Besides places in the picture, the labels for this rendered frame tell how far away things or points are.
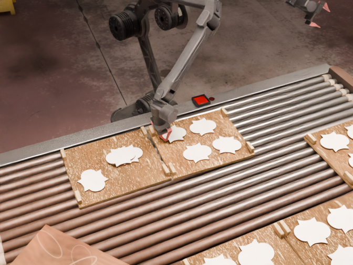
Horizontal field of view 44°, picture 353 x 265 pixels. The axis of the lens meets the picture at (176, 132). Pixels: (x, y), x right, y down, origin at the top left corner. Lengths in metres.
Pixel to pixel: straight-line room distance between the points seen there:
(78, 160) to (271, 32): 3.30
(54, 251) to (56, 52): 3.17
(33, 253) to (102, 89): 2.53
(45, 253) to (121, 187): 0.45
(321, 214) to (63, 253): 1.02
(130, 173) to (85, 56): 2.63
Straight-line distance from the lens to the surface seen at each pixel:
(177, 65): 1.94
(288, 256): 1.75
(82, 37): 4.77
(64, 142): 2.16
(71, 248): 1.62
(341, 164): 2.12
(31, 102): 3.97
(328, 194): 2.00
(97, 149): 2.06
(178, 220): 1.81
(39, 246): 1.65
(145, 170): 1.95
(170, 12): 2.59
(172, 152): 2.02
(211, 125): 2.16
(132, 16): 3.05
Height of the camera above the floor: 2.38
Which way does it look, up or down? 43 degrees down
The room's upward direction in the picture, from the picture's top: 1 degrees clockwise
